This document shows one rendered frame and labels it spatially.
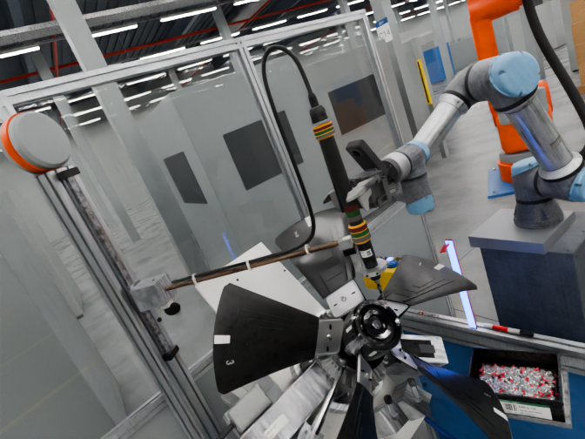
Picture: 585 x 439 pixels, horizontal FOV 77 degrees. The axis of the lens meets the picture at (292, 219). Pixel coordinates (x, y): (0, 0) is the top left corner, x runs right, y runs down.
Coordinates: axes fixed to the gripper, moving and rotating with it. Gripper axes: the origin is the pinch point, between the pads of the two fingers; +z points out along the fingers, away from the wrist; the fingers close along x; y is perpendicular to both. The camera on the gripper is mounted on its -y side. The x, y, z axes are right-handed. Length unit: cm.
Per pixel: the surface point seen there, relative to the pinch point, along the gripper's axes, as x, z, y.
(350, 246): 1.4, -0.1, 12.9
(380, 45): 250, -411, -54
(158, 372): 56, 41, 36
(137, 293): 50, 37, 10
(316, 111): -1.3, -1.5, -18.7
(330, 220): 14.8, -8.8, 10.2
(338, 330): 1.9, 11.9, 28.1
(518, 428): -6, -39, 107
